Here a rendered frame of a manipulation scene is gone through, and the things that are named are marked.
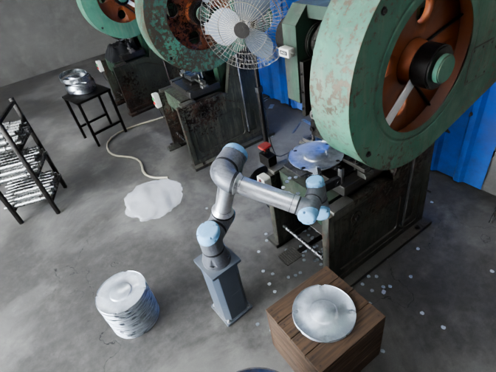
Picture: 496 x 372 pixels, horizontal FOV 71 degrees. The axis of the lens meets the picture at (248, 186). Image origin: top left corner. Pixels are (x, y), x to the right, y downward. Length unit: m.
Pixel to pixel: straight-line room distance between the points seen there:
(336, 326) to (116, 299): 1.20
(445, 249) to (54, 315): 2.55
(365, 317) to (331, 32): 1.21
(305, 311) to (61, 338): 1.53
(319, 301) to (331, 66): 1.08
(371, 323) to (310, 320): 0.27
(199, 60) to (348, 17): 1.81
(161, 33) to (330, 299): 2.02
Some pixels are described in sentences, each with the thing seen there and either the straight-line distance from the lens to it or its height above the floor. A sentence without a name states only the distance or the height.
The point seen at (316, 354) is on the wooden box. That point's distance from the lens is 1.68.
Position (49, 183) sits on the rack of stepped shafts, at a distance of 3.48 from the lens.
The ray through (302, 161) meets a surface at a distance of 1.87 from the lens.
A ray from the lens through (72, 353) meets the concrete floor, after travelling 2.49.
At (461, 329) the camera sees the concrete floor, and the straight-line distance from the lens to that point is 2.26.
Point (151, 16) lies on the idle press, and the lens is 2.67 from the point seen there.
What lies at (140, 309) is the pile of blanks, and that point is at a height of 0.20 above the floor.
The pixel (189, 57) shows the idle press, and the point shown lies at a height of 1.06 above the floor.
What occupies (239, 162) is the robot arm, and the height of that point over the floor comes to 1.03.
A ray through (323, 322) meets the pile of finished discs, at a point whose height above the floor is 0.37.
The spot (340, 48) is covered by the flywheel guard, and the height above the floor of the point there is 1.49.
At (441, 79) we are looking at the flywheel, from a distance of 1.43.
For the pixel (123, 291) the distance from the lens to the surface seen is 2.21.
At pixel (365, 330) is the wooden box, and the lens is 1.74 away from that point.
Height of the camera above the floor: 1.87
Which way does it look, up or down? 38 degrees down
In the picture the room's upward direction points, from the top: 11 degrees counter-clockwise
